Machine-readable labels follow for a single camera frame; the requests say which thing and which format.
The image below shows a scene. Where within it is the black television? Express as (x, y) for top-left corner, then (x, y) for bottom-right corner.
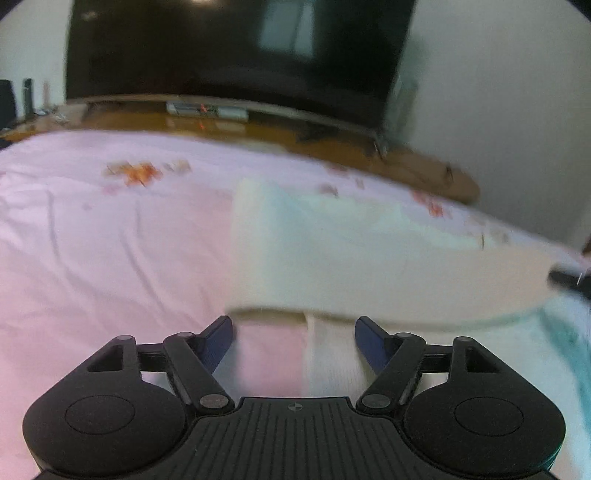
(65, 0), (417, 139)

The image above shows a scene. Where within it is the grey set-top box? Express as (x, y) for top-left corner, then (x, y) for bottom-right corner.
(166, 102), (249, 121)

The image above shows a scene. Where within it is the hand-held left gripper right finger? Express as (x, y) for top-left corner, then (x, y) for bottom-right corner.
(355, 316), (514, 414)

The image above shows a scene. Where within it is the wooden television cabinet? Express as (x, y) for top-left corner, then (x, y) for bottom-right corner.
(0, 95), (481, 205)

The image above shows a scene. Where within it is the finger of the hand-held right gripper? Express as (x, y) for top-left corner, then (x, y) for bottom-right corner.
(549, 270), (591, 297)

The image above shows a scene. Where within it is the light green garment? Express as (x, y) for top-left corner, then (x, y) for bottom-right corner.
(224, 178), (591, 462)

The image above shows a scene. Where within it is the pink floral bedsheet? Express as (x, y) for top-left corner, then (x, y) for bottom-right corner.
(0, 129), (591, 480)

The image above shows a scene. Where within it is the black chair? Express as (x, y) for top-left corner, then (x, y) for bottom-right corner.
(0, 79), (18, 131)

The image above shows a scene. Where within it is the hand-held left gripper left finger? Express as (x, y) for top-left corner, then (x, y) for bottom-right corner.
(76, 315), (236, 414)

